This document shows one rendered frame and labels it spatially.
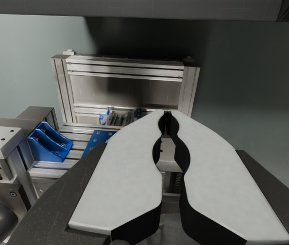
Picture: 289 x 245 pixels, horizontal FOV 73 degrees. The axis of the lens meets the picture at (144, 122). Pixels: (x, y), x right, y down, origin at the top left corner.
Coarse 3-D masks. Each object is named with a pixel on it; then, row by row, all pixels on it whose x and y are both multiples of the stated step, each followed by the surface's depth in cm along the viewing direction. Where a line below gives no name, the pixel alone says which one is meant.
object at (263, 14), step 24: (0, 0) 33; (24, 0) 33; (48, 0) 33; (72, 0) 33; (96, 0) 32; (120, 0) 32; (144, 0) 32; (168, 0) 32; (192, 0) 32; (216, 0) 31; (240, 0) 31; (264, 0) 31
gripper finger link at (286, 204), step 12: (240, 156) 8; (252, 168) 8; (264, 168) 8; (264, 180) 7; (276, 180) 7; (264, 192) 7; (276, 192) 7; (288, 192) 7; (276, 204) 6; (288, 204) 6; (288, 216) 6; (288, 228) 6
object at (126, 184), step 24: (144, 120) 10; (120, 144) 9; (144, 144) 9; (96, 168) 7; (120, 168) 7; (144, 168) 8; (96, 192) 7; (120, 192) 7; (144, 192) 7; (72, 216) 6; (96, 216) 6; (120, 216) 6; (144, 216) 6
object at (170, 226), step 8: (160, 216) 48; (168, 216) 47; (176, 216) 46; (160, 224) 46; (168, 224) 45; (176, 224) 45; (160, 232) 46; (168, 232) 44; (176, 232) 44; (184, 232) 44; (152, 240) 46; (160, 240) 45; (168, 240) 43; (176, 240) 43; (184, 240) 43; (192, 240) 44
